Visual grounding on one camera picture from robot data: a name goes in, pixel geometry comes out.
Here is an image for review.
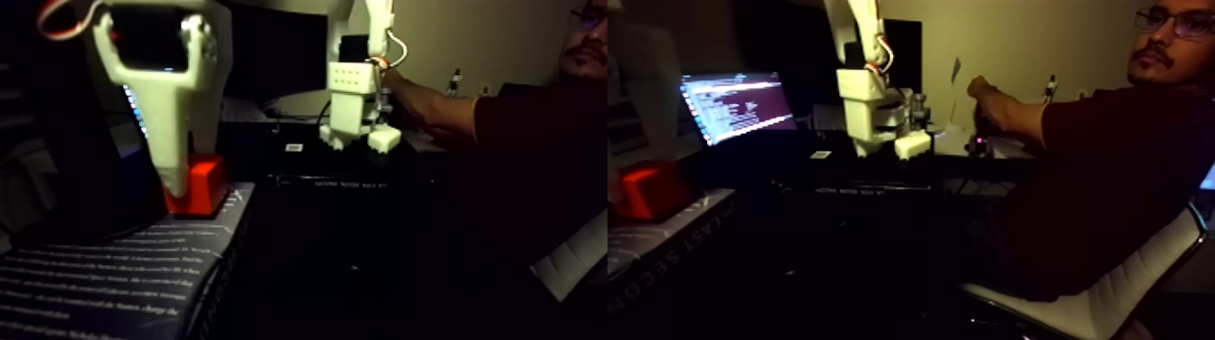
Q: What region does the black flat box, small lettering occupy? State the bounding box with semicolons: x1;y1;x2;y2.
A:
268;168;457;196

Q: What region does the black computer monitor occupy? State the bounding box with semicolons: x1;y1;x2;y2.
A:
228;7;329;99

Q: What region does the person's hand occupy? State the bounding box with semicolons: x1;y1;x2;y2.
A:
967;76;1001;111

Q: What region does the black box with white text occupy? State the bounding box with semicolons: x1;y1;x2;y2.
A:
0;180;258;340

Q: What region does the red cube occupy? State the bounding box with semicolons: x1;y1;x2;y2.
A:
163;155;231;219

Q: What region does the open laptop with lit screen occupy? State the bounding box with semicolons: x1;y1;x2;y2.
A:
121;83;151;158

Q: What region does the orange servo cable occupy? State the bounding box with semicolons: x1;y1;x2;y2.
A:
35;0;108;43

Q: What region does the white chair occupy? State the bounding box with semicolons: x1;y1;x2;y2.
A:
963;199;1211;340

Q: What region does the person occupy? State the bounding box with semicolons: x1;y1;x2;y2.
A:
968;0;1215;301

